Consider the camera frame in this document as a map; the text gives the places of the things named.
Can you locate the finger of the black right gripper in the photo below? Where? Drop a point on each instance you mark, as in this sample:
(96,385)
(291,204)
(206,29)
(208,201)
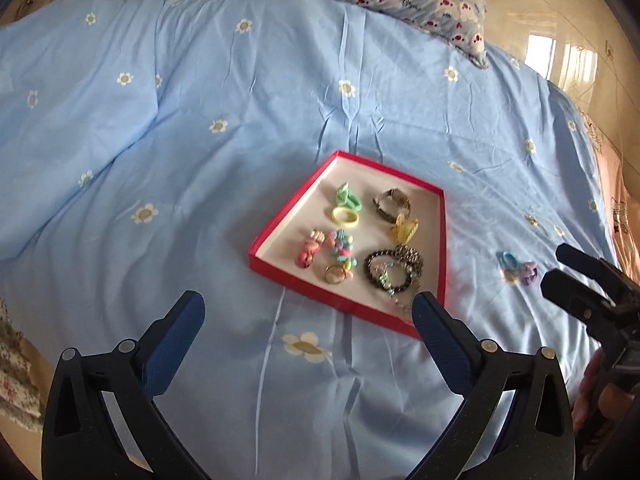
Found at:
(575,298)
(582,259)

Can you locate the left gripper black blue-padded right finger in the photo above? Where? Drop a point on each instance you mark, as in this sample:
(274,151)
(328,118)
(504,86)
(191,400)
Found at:
(536,440)

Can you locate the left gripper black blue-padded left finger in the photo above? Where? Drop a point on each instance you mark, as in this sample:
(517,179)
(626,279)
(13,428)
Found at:
(101,420)

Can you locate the person's right hand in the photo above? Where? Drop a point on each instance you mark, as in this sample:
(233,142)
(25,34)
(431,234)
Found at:
(612,402)

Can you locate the floral fabric at left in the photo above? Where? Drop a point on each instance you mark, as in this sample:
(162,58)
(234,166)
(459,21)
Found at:
(19,397)

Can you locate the yellow claw hair clip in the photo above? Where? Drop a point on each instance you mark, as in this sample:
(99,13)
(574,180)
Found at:
(404,229)

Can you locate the red white-lined tray box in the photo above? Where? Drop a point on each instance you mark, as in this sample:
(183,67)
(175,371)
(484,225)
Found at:
(274,252)

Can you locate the green hair clip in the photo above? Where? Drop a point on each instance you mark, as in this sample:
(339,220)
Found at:
(344,197)

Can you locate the pink charm hair clip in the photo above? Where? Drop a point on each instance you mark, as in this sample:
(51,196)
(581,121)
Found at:
(311,245)

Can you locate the light blue floral bedsheet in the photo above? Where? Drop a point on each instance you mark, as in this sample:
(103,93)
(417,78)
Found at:
(146,143)

